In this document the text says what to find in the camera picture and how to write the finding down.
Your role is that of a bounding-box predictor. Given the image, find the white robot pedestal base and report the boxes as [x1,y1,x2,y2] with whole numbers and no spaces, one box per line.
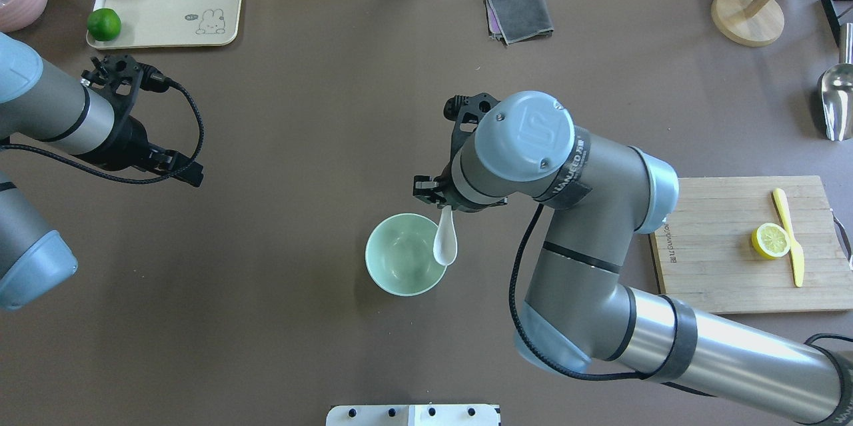
[325,403,502,425]

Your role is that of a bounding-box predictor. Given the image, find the yellow plastic knife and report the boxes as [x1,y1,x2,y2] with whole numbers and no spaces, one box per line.
[772,188,805,287]

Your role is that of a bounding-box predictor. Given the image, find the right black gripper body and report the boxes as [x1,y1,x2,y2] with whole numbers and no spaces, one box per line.
[413,93,508,213]

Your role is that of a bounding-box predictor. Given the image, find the wooden stand with round base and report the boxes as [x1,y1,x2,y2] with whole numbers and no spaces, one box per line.
[710,0,785,47]

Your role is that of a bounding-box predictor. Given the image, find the mint green bowl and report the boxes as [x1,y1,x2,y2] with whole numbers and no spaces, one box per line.
[365,213,447,297]

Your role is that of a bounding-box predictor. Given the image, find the green lime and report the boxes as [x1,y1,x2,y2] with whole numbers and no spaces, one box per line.
[87,9,123,41]

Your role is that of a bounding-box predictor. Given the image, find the metal scoop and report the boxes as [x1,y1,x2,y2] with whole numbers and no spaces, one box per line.
[820,23,852,141]

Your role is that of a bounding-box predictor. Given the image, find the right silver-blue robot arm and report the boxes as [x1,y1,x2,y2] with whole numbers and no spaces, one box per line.
[413,91,851,425]

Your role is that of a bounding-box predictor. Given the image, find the bamboo cutting board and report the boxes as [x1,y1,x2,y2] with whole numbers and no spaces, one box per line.
[650,176,852,314]

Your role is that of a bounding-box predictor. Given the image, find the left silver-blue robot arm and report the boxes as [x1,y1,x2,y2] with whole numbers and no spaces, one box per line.
[1,34,205,311]

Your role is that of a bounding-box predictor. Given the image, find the cream serving tray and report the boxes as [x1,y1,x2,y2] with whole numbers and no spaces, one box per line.
[86,0,243,50]

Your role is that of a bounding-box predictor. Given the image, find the halved lemon slice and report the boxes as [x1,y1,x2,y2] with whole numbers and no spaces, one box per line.
[750,222,791,260]

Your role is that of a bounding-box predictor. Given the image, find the white ceramic spoon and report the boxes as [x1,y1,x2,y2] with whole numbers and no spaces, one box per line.
[432,205,459,266]

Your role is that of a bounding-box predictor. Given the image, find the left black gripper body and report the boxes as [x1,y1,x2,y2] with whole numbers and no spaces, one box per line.
[80,55,205,188]

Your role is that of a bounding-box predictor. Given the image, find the grey folded cloth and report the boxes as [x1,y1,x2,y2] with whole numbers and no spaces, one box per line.
[484,0,554,45]

